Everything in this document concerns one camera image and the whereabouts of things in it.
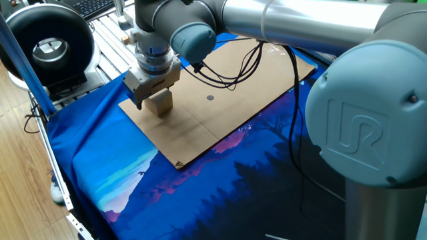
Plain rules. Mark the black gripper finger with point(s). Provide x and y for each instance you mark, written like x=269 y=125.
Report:
x=139 y=105
x=168 y=88

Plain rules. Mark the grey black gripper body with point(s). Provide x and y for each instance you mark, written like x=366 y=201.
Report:
x=150 y=85

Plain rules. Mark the large wooden block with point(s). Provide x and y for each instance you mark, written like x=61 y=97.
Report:
x=161 y=103

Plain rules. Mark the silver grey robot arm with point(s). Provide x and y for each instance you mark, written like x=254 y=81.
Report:
x=317 y=23

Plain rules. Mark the blue landscape print cloth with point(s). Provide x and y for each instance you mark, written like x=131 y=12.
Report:
x=110 y=140

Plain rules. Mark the tiny wooden cube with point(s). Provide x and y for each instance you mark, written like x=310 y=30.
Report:
x=125 y=40

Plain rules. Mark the brown cardboard sheet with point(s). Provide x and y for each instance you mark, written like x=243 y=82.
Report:
x=207 y=123

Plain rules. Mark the black keyboard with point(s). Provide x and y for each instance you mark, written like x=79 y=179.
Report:
x=93 y=6

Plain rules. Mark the blue metal pole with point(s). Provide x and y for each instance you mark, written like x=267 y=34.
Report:
x=26 y=70

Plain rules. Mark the white shoe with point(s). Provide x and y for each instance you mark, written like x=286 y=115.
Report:
x=56 y=195

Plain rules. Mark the aluminium bracket post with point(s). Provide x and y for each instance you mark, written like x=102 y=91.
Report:
x=118 y=6

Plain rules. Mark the aluminium table frame rail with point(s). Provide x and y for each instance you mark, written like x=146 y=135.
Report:
x=66 y=200

